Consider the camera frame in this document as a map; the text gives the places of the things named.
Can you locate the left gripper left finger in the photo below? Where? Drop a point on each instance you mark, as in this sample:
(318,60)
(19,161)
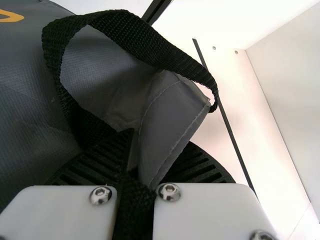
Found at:
(62,212)

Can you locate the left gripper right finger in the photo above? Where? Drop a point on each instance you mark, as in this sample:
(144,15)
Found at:
(212,212)

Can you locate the black post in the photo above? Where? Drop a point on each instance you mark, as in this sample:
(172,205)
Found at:
(156,11)

